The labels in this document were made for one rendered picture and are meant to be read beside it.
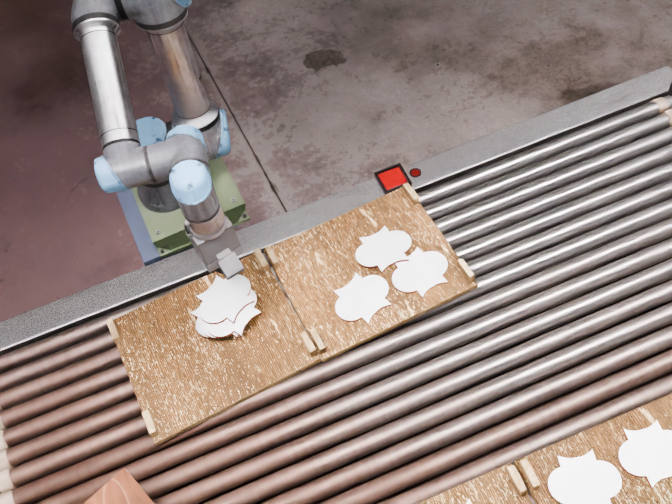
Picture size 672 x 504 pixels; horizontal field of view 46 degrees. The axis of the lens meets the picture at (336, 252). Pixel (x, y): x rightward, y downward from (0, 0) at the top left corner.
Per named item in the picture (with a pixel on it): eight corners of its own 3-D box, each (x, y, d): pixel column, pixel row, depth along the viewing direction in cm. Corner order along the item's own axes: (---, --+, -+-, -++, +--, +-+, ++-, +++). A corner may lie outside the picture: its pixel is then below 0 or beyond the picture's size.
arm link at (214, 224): (226, 211, 155) (191, 231, 153) (231, 224, 159) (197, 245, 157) (209, 188, 159) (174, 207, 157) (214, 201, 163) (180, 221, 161)
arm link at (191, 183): (204, 150, 150) (210, 183, 145) (217, 186, 159) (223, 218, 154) (163, 160, 150) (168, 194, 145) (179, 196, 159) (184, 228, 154)
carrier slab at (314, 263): (264, 253, 198) (263, 249, 197) (407, 188, 205) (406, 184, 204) (323, 363, 179) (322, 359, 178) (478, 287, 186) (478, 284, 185)
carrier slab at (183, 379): (109, 325, 191) (107, 322, 190) (260, 253, 199) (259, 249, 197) (156, 446, 172) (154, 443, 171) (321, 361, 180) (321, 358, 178)
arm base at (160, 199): (130, 187, 212) (118, 164, 204) (178, 159, 216) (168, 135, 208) (156, 222, 205) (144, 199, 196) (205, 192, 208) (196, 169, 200)
